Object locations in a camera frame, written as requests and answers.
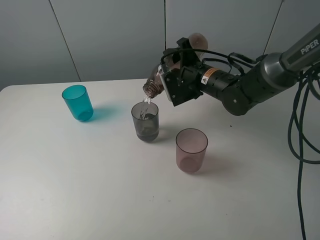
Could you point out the brown translucent water bottle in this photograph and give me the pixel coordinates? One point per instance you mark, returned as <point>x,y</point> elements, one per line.
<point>154,85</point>

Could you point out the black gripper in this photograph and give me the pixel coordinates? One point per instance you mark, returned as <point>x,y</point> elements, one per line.
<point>190,70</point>

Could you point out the grey translucent plastic cup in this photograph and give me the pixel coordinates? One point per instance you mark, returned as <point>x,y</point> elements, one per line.
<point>146,121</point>

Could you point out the teal translucent plastic cup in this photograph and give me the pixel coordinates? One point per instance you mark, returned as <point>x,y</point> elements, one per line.
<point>78,102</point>

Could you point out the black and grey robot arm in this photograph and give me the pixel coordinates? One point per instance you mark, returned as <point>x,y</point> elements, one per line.
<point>258,80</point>

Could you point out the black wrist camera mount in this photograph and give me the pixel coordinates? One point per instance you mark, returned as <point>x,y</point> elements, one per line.
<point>177,94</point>

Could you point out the pink translucent plastic cup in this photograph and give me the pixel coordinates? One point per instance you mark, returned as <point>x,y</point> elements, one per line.
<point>191,146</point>

